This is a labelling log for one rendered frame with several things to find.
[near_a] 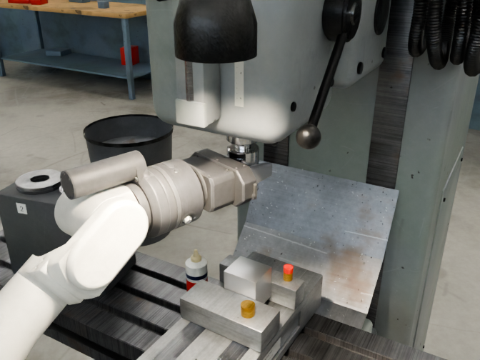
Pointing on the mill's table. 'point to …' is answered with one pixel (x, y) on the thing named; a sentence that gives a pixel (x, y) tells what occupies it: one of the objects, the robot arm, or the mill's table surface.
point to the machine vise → (166, 343)
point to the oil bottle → (196, 269)
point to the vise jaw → (229, 315)
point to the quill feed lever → (308, 133)
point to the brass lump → (248, 308)
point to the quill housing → (252, 71)
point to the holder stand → (36, 219)
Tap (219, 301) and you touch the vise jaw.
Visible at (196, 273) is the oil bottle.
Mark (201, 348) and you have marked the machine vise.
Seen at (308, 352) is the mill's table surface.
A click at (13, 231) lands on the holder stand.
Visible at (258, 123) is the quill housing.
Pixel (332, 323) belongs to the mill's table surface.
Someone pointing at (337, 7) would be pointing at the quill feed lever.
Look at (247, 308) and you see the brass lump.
